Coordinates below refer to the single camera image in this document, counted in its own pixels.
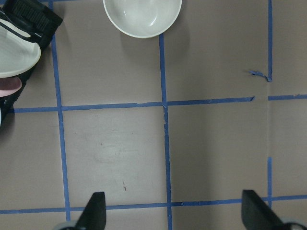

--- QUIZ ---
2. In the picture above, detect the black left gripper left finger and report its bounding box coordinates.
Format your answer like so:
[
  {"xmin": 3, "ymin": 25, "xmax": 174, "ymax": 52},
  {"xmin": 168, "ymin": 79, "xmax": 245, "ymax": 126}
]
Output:
[{"xmin": 76, "ymin": 192, "xmax": 106, "ymax": 230}]

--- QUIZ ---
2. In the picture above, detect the cream plate in rack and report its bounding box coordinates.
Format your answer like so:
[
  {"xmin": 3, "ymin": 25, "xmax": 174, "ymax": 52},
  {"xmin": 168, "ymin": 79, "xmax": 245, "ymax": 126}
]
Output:
[{"xmin": 0, "ymin": 19, "xmax": 41, "ymax": 78}]

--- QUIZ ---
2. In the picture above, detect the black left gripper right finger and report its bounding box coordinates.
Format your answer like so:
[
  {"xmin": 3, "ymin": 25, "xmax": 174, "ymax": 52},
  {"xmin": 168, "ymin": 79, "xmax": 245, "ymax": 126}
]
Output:
[{"xmin": 241, "ymin": 190, "xmax": 287, "ymax": 230}]

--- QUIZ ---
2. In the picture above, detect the black plate rack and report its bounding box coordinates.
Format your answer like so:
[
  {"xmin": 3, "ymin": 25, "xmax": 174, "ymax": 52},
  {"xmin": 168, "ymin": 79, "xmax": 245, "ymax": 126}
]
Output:
[{"xmin": 0, "ymin": 0, "xmax": 63, "ymax": 120}]

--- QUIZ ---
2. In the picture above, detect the white ceramic bowl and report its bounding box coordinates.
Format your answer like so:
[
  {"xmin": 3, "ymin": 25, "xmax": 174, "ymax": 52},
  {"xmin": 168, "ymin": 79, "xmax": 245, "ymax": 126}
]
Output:
[{"xmin": 103, "ymin": 0, "xmax": 182, "ymax": 39}]

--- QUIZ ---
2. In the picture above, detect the pink plate in rack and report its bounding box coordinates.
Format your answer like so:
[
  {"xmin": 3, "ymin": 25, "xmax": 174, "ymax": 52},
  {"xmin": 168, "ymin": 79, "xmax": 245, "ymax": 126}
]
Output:
[{"xmin": 0, "ymin": 77, "xmax": 22, "ymax": 97}]

